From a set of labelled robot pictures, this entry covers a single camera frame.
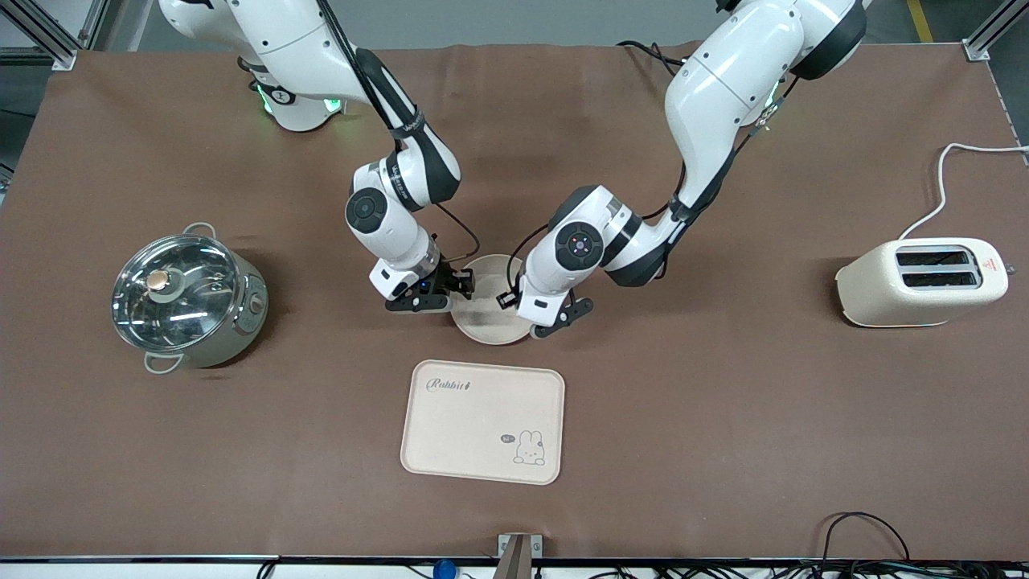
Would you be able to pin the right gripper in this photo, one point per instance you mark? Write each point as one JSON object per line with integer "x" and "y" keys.
{"x": 444, "y": 279}

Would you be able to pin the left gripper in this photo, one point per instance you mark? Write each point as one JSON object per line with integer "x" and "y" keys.
{"x": 502, "y": 301}

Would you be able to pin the round cream plate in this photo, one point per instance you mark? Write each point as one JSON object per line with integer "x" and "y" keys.
{"x": 490, "y": 318}

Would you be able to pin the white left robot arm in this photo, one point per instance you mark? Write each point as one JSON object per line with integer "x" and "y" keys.
{"x": 723, "y": 88}

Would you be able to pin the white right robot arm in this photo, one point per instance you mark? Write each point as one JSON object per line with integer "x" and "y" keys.
{"x": 281, "y": 40}

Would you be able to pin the cream rabbit print tray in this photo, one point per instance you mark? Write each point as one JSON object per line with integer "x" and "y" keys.
{"x": 482, "y": 421}

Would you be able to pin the brown table mat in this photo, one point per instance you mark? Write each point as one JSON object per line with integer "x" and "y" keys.
{"x": 514, "y": 482}

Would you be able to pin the steel pot with glass lid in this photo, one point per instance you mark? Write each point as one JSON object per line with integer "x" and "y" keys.
{"x": 241, "y": 322}

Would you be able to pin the glass pot lid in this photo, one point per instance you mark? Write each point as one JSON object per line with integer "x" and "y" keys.
{"x": 175, "y": 291}

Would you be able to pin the small blue round object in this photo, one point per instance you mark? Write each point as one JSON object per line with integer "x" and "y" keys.
{"x": 443, "y": 569}

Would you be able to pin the cream two-slot toaster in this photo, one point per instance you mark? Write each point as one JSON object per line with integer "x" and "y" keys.
{"x": 892, "y": 285}

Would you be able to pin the metal bracket on table edge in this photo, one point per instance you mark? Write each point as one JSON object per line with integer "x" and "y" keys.
{"x": 518, "y": 551}

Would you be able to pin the aluminium frame post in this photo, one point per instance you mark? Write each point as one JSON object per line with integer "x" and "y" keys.
{"x": 993, "y": 28}
{"x": 48, "y": 28}

